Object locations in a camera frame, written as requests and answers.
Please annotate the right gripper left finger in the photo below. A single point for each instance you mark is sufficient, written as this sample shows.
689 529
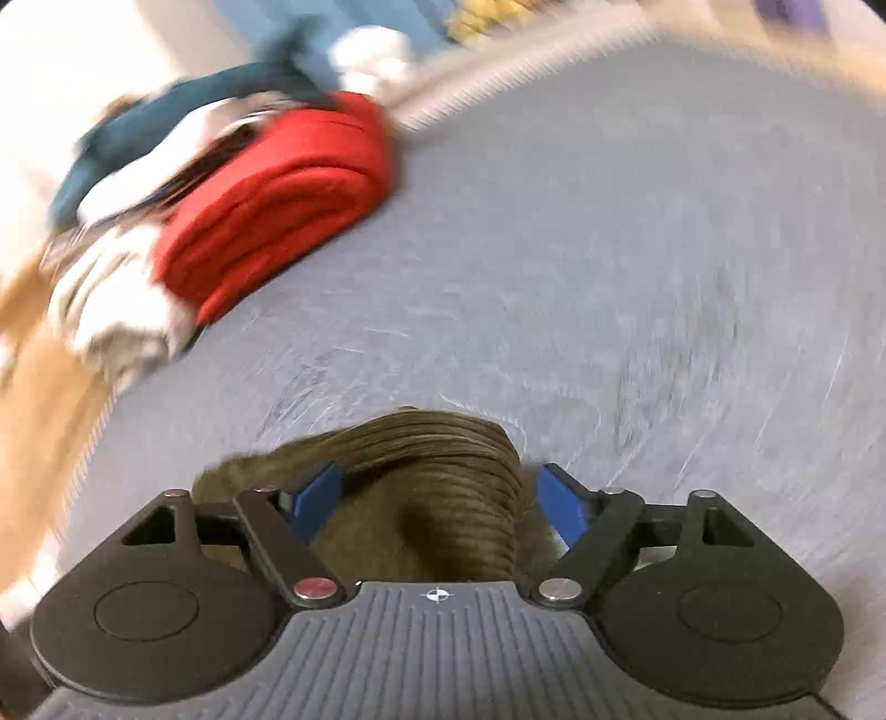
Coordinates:
280 523

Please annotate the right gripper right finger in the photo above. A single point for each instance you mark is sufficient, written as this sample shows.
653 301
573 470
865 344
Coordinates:
597 528

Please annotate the grey quilted mattress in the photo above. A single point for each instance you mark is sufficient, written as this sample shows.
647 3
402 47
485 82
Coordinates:
657 263

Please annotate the cream folded towel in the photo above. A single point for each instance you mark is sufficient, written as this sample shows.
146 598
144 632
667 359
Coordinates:
111 313

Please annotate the red folded blanket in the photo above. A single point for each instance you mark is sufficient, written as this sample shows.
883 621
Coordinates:
311 175

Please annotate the blue shark plush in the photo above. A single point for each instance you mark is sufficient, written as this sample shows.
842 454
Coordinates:
128 134

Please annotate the white plush toy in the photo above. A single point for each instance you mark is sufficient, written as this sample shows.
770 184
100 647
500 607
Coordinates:
371 58

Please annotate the blue curtain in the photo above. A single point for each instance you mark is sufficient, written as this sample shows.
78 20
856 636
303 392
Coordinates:
422 21

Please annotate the yellow bear plush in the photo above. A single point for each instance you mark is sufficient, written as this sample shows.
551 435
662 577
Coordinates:
477 18

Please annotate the purple yoga mat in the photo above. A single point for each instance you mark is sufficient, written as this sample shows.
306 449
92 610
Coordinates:
802 14

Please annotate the wooden bed frame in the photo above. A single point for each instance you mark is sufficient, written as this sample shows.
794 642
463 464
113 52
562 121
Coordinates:
51 403

